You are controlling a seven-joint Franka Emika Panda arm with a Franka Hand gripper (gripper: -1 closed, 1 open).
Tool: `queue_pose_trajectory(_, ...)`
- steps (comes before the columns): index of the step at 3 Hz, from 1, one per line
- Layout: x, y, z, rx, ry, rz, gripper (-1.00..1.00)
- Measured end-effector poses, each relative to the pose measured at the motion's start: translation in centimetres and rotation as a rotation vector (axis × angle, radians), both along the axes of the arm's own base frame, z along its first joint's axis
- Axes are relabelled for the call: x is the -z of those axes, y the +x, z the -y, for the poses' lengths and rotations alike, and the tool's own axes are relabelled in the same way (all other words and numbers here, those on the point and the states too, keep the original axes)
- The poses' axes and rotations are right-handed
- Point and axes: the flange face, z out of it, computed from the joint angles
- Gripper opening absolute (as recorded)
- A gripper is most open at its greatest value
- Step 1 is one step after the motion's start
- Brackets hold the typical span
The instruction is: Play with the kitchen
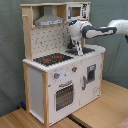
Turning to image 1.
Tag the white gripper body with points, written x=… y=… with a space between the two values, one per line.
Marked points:
x=77 y=44

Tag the white toy oven door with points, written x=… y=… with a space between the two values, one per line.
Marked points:
x=64 y=96

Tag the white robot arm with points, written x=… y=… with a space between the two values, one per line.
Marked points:
x=84 y=29

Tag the wooden toy kitchen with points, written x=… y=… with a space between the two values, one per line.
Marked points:
x=40 y=84

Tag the grey toy sink basin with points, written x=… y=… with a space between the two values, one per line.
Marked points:
x=74 y=51

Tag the black toy faucet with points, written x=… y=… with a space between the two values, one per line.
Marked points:
x=71 y=45

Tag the right oven knob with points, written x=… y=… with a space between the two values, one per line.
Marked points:
x=74 y=69

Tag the oven knob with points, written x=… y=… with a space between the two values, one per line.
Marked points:
x=56 y=75
x=74 y=69

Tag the toy dishwasher door panel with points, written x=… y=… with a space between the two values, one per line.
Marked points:
x=90 y=76

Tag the black toy stovetop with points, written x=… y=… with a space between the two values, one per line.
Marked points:
x=52 y=59

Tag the left oven knob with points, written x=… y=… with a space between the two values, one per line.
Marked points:
x=56 y=75

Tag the toy microwave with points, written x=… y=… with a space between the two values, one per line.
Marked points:
x=77 y=11

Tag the grey toy range hood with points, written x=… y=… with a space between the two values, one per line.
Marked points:
x=48 y=18

